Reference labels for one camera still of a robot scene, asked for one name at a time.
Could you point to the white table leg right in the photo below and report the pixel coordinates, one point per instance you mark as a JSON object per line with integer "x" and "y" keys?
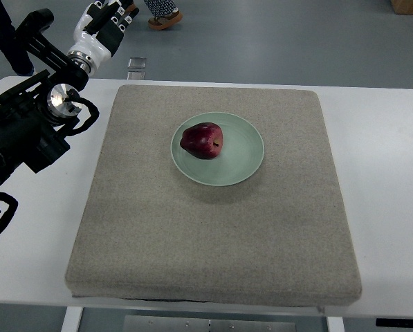
{"x": 335, "y": 324}

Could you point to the white table leg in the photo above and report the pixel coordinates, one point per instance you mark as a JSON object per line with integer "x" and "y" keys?
{"x": 335, "y": 324}
{"x": 72, "y": 319}

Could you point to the cardboard box corner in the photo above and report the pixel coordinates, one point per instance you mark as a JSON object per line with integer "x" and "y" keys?
{"x": 402, "y": 7}

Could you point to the person with brown shoes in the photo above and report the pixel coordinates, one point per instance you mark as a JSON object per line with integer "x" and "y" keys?
{"x": 165, "y": 14}

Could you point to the silver floor outlet lower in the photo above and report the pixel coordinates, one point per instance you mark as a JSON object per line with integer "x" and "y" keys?
{"x": 136, "y": 75}

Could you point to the beige square cushion mat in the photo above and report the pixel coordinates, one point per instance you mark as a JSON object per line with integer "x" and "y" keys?
{"x": 279, "y": 238}

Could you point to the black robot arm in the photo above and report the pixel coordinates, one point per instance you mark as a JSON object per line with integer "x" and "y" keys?
{"x": 38, "y": 114}

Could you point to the red apple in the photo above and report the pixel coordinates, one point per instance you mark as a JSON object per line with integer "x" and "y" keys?
{"x": 203, "y": 140}

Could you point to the silver floor outlet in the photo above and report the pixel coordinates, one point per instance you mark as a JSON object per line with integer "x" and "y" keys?
{"x": 137, "y": 63}
{"x": 136, "y": 75}

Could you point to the silver floor outlet upper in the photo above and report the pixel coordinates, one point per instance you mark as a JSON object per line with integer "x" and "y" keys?
{"x": 137, "y": 63}

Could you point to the metal table base plate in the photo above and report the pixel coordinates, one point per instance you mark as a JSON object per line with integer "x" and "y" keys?
{"x": 153, "y": 323}

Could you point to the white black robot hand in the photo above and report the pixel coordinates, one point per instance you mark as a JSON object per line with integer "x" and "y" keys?
{"x": 99, "y": 32}

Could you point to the white table leg left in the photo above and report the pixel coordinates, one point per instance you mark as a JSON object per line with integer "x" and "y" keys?
{"x": 72, "y": 319}

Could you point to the pale green plate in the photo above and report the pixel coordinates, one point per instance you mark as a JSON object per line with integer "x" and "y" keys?
{"x": 240, "y": 158}

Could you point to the black table control panel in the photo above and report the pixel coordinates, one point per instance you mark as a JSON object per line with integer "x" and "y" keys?
{"x": 394, "y": 322}

